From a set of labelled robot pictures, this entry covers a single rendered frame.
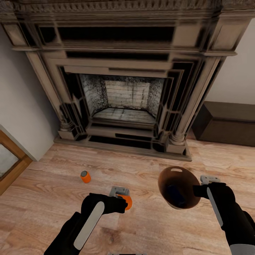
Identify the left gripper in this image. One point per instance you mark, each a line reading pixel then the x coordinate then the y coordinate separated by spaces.
pixel 118 205

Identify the trash can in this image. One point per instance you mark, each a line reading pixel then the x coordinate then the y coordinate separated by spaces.
pixel 183 181

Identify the can of soda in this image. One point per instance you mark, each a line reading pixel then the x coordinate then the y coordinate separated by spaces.
pixel 128 201
pixel 85 176
pixel 175 196

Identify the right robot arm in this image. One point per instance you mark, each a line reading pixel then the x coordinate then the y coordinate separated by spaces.
pixel 238 225

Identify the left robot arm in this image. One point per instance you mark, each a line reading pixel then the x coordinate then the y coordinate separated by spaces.
pixel 78 228

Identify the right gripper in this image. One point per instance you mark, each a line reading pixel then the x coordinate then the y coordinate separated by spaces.
pixel 199 191

